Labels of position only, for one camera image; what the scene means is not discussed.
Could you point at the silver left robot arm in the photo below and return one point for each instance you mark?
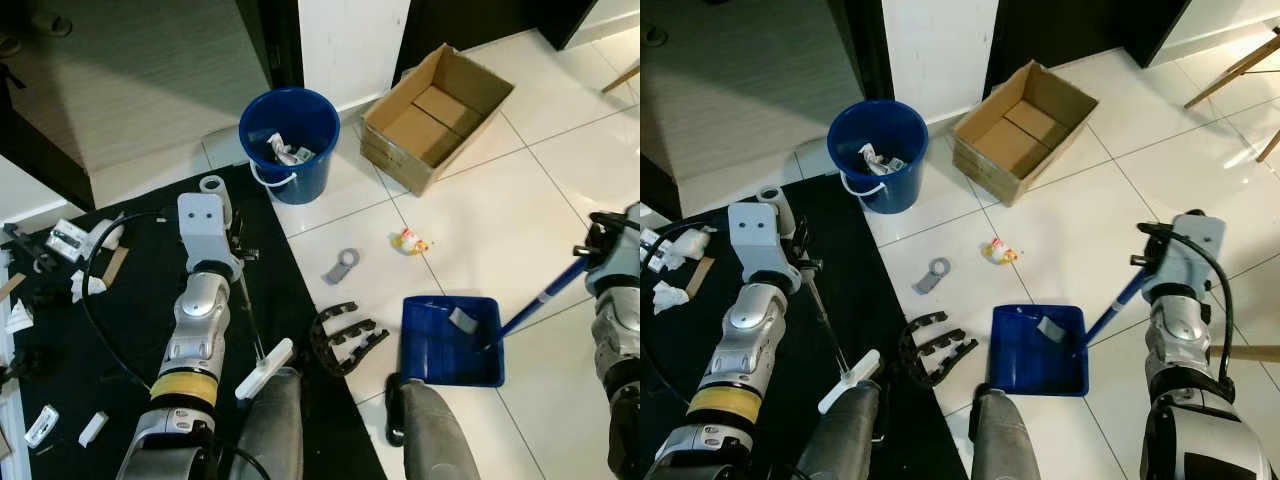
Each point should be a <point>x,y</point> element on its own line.
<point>200,320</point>
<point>750,320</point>

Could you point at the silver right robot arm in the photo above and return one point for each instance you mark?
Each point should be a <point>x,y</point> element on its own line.
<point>1180,340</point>
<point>615,330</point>

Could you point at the white printed package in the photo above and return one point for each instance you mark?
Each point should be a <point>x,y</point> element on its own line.
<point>70,240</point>
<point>650,247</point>

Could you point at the blue plastic bucket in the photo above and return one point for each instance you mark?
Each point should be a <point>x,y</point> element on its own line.
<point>905,185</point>
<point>315,175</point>

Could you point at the brown cardboard strip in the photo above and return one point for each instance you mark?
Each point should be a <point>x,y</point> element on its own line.
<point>700,277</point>
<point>115,265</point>
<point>10,287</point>

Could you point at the black curved plastic piece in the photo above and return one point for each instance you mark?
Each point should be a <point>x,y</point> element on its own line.
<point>907,350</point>
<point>318,340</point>

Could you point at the crumpled white paper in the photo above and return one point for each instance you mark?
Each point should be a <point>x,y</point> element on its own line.
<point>870,160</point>
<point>280,150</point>

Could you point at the small grey flat piece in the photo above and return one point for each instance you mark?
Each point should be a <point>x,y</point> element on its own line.
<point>462,319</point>
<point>1050,328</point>

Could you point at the wooden furniture leg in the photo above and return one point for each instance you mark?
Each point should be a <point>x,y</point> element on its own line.
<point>1250,353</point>

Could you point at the yellow red snack wrapper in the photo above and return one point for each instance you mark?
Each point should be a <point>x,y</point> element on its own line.
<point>998,251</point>
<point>410,241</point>

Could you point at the grey left robot leg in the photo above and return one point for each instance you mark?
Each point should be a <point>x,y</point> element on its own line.
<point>845,440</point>
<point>270,430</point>

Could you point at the grey robot leg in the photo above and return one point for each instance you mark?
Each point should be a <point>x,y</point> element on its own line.
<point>1005,440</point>
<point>435,435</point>
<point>845,440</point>
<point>270,430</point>

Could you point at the open cardboard box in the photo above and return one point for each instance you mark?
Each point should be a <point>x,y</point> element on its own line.
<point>425,125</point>
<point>1015,140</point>

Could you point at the black tool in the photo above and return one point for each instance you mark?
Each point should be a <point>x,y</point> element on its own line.
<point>20,242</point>

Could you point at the small white plastic piece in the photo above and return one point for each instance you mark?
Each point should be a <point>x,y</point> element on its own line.
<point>92,430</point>

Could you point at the grey right robot leg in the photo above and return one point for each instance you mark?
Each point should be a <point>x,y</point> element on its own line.
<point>1005,440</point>
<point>435,435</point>

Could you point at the small white label piece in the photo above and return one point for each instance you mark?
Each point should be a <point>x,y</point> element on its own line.
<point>42,425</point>

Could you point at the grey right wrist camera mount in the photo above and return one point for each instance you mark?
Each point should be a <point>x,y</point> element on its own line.
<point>1195,255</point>
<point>622,270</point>

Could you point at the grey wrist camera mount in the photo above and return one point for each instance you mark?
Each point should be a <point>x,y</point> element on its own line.
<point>1195,255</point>
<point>205,230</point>
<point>622,270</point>
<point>755,240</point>

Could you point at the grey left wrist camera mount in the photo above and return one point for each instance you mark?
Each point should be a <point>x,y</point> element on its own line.
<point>755,240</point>
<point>205,230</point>

